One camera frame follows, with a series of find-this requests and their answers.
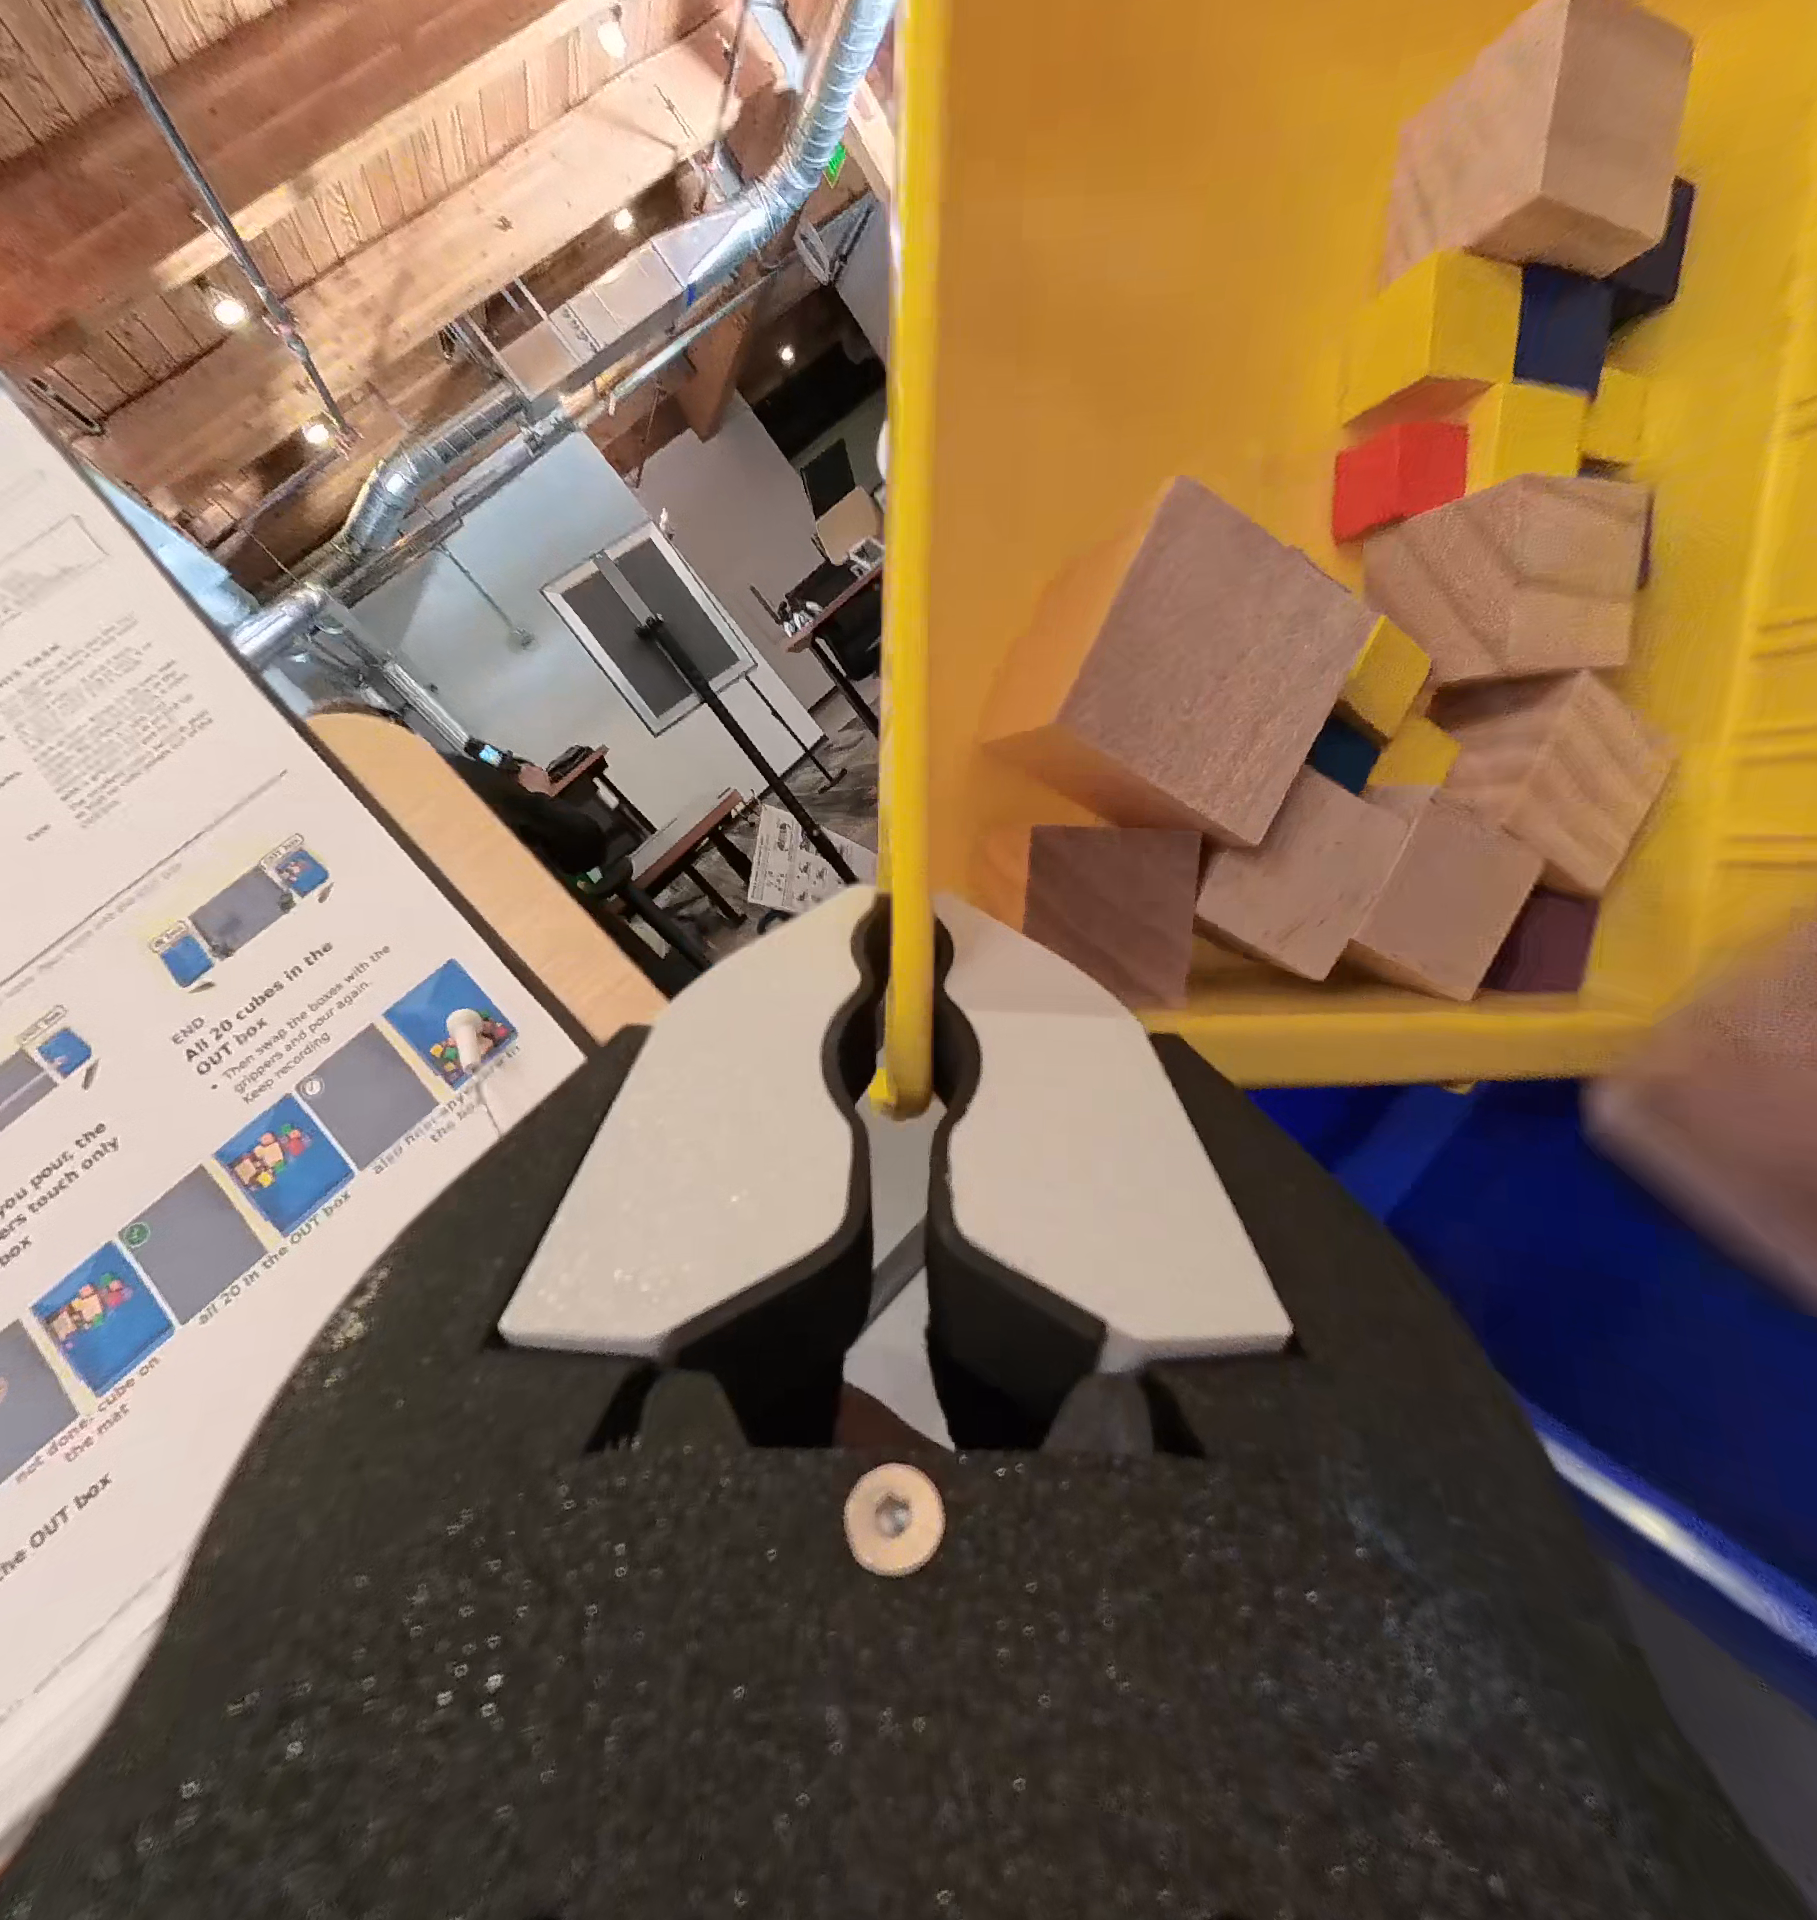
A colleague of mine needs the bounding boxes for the blue plastic bin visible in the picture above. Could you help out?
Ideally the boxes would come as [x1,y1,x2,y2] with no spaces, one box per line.
[1246,1073,1817,1758]

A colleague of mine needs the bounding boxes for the yellow plastic bin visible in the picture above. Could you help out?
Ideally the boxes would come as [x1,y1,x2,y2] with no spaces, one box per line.
[871,0,1817,1119]

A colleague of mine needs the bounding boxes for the small wooden table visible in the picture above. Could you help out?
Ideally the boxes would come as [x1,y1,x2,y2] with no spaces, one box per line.
[630,788,752,936]

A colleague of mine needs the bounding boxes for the white printed sheet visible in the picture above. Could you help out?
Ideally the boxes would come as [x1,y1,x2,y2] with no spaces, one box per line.
[747,805,835,909]

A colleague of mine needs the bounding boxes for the white paper sheet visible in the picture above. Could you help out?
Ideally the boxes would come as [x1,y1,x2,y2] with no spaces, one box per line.
[0,381,586,1848]

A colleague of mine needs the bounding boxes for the black tripod pole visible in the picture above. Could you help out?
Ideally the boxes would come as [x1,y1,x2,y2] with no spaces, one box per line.
[630,612,863,891]

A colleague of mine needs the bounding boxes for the small purple cube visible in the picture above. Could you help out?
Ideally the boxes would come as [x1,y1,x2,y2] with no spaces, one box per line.
[1484,889,1600,994]

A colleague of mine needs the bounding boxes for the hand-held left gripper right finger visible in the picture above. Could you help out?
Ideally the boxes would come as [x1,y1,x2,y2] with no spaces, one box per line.
[924,896,1296,1449]

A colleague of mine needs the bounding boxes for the pile of plain wooden cubes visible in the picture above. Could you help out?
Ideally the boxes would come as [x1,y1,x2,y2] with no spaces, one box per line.
[979,0,1698,1005]

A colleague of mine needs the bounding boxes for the wooden desk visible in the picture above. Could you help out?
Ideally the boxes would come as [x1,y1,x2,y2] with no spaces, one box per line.
[781,569,887,737]

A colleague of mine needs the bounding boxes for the white desk stand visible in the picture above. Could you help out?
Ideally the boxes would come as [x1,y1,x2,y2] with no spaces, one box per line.
[444,1007,527,1136]

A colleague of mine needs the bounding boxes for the small red cube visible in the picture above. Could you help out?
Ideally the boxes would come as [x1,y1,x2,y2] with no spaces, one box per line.
[1332,421,1471,544]

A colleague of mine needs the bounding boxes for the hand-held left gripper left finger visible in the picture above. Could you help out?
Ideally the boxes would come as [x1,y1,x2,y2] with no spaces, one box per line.
[496,887,878,1449]

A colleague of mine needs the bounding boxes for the small yellow cube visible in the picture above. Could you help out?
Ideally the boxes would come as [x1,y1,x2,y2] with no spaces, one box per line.
[1580,366,1651,466]
[1340,248,1526,424]
[1336,617,1437,740]
[1464,381,1585,491]
[1364,716,1462,791]

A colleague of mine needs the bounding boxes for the beige wooden board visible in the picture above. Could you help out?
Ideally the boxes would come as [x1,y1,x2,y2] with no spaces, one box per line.
[307,708,669,1036]

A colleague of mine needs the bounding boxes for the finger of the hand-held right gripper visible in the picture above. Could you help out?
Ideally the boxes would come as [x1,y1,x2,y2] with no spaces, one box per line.
[1580,887,1817,1338]

